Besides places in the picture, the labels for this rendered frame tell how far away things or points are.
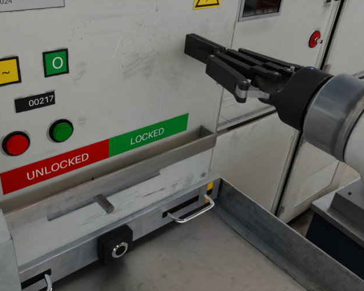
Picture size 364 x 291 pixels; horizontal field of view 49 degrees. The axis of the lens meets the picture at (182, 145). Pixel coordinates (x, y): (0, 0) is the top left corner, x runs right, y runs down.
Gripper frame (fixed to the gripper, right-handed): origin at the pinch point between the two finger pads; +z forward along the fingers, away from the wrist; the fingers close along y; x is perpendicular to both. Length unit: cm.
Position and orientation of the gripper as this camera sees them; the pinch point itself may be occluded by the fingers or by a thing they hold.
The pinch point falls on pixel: (204, 50)
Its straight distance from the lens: 60.8
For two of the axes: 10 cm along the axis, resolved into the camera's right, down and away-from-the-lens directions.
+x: 1.0, -8.4, -5.4
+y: 7.5, -2.9, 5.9
